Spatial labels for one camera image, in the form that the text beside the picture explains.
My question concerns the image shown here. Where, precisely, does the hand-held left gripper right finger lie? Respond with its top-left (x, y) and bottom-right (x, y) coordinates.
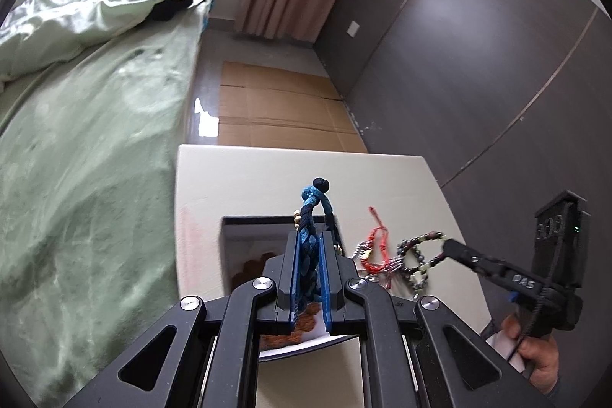
top-left (320, 230), bottom-right (555, 408)

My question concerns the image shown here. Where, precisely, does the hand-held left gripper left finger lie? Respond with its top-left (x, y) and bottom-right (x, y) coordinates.
top-left (62, 231), bottom-right (302, 408)

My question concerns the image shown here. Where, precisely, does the bed with green sheet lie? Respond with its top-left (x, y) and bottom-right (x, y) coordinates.
top-left (0, 0), bottom-right (212, 394)

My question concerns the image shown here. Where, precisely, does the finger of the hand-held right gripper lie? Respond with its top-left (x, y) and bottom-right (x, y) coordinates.
top-left (440, 238), bottom-right (552, 295)

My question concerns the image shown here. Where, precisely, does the light green quilt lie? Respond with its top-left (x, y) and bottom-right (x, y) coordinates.
top-left (0, 0), bottom-right (223, 84)

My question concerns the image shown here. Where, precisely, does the person's right hand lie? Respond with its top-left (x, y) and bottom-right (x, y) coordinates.
top-left (503, 312), bottom-right (560, 395)

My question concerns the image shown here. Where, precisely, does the silver chain bracelet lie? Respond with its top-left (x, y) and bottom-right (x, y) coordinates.
top-left (351, 240), bottom-right (408, 290)

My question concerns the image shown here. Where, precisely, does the blue braided bracelet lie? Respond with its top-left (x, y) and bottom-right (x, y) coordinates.
top-left (289, 177), bottom-right (346, 323)

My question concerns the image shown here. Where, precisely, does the dark beaded bracelet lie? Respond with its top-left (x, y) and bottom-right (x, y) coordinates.
top-left (397, 231), bottom-right (449, 300)

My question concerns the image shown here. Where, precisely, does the black jewelry box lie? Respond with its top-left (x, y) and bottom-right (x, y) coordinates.
top-left (220, 215), bottom-right (370, 361)

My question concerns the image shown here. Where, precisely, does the red string bracelet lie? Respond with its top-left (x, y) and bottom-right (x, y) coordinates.
top-left (360, 206), bottom-right (399, 290)

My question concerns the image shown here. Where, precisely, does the flattened cardboard sheet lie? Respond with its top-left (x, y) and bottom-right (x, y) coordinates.
top-left (216, 61), bottom-right (369, 153)

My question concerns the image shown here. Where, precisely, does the orange beaded bracelet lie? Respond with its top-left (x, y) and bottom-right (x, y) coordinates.
top-left (231, 257), bottom-right (322, 344)

